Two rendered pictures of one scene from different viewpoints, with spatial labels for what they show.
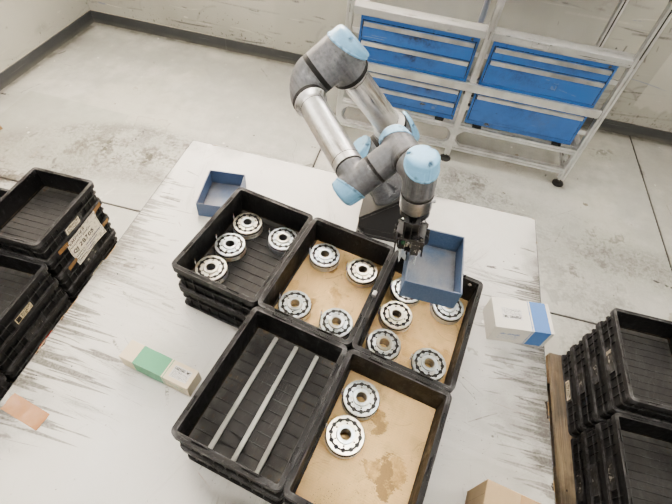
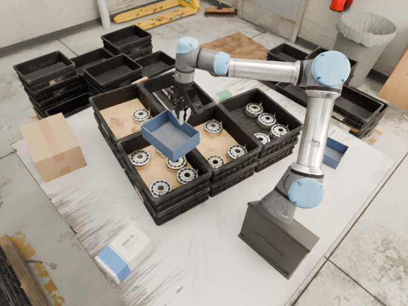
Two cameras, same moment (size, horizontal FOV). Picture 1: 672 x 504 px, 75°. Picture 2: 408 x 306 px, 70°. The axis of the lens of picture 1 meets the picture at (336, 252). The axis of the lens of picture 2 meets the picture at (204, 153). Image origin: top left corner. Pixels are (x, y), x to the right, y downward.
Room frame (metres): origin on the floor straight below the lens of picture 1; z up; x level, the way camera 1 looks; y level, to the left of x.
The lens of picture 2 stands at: (1.38, -0.88, 1.96)
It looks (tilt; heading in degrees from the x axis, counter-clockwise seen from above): 48 degrees down; 126
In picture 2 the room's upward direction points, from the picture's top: 4 degrees clockwise
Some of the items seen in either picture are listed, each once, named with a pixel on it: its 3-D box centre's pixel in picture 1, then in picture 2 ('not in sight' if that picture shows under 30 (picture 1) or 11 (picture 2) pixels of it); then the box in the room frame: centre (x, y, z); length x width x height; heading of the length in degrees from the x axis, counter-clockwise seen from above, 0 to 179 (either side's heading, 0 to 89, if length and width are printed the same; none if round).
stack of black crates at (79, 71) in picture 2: not in sight; (95, 76); (-0.89, 0.39, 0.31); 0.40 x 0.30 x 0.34; 83
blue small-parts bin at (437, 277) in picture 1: (432, 265); (170, 135); (0.76, -0.27, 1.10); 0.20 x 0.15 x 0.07; 174
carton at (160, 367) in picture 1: (160, 367); (220, 98); (0.50, 0.48, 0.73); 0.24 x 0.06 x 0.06; 73
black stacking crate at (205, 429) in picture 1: (266, 395); (176, 100); (0.42, 0.13, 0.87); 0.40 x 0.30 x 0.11; 162
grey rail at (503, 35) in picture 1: (489, 32); not in sight; (2.70, -0.70, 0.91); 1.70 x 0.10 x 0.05; 83
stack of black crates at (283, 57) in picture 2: not in sight; (286, 69); (0.44, 1.79, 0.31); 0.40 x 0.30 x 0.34; 173
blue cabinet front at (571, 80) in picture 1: (534, 97); not in sight; (2.62, -1.10, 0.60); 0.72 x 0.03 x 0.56; 83
